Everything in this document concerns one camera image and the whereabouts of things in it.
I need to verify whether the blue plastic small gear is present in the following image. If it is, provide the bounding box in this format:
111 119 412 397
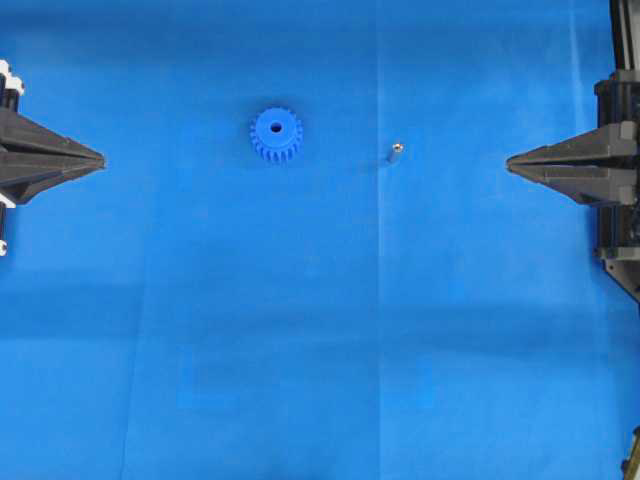
249 107 303 164

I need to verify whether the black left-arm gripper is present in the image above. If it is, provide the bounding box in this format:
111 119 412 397
0 58 107 257

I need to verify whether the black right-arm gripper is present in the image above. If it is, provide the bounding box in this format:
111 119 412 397
505 69 640 301

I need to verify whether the black aluminium frame rail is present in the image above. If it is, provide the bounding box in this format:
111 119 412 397
609 0 639 82

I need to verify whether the blue table mat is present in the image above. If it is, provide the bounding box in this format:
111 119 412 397
1 1 639 479

